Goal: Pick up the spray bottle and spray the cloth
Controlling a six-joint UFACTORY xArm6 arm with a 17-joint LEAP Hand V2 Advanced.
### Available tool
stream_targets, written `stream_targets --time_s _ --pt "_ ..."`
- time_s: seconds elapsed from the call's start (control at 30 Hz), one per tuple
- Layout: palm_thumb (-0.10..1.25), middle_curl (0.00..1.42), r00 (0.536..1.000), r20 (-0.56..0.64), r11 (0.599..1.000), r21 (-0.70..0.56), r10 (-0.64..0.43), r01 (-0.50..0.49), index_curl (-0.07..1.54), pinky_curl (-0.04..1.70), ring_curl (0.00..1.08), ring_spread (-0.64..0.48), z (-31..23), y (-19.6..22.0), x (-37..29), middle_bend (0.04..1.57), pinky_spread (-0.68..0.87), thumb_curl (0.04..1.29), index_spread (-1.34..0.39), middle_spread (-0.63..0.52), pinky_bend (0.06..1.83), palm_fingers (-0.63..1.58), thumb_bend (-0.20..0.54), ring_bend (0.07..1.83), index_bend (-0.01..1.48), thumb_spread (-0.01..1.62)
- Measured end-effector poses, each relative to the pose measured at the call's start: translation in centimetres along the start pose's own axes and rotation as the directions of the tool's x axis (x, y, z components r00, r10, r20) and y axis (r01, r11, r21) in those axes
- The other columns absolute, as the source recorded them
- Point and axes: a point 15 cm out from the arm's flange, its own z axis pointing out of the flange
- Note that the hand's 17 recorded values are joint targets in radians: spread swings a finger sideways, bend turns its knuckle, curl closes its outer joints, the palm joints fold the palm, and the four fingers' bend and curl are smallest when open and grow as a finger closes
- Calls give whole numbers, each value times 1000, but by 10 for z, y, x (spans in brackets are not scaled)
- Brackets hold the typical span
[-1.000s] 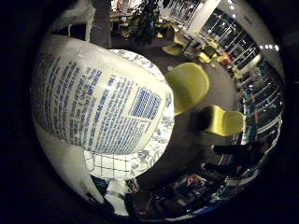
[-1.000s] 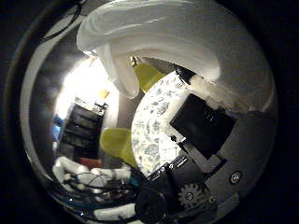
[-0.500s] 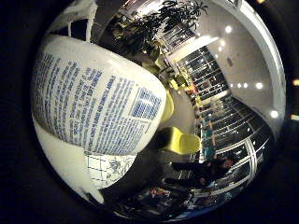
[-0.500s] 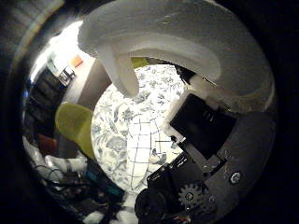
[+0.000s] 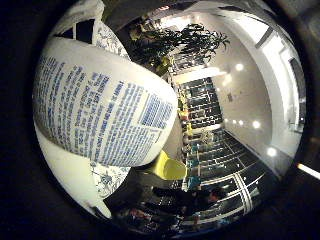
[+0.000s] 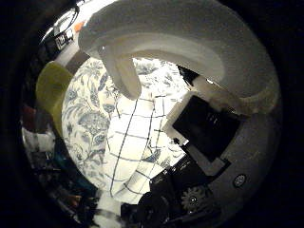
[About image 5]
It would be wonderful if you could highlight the green leafy plant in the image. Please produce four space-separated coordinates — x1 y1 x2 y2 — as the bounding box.
128 22 232 74

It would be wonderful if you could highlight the yellow-green chair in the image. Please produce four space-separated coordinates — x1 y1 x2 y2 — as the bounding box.
149 149 188 181

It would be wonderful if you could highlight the blue floral white tablecloth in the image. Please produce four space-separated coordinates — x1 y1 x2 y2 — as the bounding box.
89 19 133 200

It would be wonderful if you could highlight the white spray bottle blue print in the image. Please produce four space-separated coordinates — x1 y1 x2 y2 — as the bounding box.
31 35 180 168

